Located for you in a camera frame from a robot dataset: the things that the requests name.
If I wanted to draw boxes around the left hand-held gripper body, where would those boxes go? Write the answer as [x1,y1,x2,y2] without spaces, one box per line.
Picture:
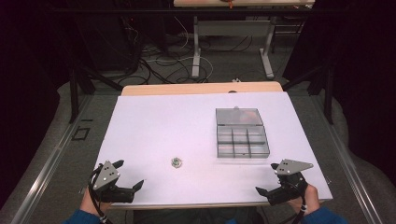
[88,160,136,204]

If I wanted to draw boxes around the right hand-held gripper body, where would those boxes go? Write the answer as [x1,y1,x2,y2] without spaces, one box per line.
[266,159,315,207]

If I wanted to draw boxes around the person's right hand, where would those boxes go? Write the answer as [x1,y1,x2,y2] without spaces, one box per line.
[287,183,321,217]

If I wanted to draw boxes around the person's left hand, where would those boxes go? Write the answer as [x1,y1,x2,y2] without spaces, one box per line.
[78,195,113,217]

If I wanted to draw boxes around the clear plastic compartment box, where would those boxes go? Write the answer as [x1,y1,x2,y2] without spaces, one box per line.
[215,105,271,160]

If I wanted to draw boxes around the white table mat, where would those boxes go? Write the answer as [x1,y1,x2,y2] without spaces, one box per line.
[93,91,333,209]

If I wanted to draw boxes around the black metal stand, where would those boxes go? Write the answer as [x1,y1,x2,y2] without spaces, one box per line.
[281,63,335,126]
[67,63,124,124]

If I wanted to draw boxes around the wooden table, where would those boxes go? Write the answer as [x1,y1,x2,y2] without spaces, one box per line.
[106,80,326,211]

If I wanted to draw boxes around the white-legged background table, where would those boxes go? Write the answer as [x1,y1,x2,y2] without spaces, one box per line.
[173,0,316,80]

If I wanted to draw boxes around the black horizontal bar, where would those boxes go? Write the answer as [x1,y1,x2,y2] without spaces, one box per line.
[50,7,348,15]

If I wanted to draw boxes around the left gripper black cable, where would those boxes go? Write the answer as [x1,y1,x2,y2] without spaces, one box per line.
[87,163,115,224]

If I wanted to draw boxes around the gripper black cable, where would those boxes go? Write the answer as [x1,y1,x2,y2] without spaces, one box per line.
[87,163,115,224]
[290,181,310,224]

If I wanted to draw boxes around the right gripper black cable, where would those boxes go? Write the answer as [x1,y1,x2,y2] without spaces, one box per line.
[290,181,310,224]

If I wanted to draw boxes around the black floor socket frame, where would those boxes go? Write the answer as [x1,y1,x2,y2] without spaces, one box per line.
[71,119,94,142]

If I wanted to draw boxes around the aluminium rail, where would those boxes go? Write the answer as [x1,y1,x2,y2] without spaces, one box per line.
[8,92,94,224]
[311,94,386,224]

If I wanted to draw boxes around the black floor cables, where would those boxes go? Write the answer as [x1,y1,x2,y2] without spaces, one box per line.
[120,15,255,86]

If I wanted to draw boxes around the white floor cable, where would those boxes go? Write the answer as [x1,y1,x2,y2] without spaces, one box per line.
[146,15,215,82]

